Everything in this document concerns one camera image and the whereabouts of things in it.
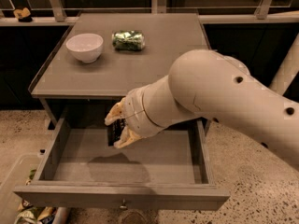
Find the metal window railing frame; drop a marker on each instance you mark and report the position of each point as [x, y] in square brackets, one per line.
[208, 11]

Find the snack bags in bin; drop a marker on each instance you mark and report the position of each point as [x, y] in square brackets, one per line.
[30, 214]

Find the black rxbar chocolate bar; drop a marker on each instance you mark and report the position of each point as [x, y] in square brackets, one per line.
[114, 131]

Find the small yellow black object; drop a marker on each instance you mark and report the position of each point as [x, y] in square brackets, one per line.
[22, 14]

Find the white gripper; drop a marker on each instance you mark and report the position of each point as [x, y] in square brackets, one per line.
[136, 114]

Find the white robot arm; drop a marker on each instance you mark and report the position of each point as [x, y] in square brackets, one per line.
[202, 83]

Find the grey top drawer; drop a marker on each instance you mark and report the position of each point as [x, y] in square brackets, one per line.
[169, 171]

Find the green crushed soda can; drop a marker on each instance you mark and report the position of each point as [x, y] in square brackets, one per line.
[128, 40]

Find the clear plastic snack bin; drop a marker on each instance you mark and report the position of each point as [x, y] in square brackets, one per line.
[22, 181]

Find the white ceramic bowl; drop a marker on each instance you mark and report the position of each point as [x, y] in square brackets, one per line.
[86, 48]

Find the grey cabinet counter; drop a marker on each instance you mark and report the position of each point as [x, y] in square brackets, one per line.
[115, 73]

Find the metal drawer knob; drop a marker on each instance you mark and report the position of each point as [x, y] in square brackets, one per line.
[123, 205]

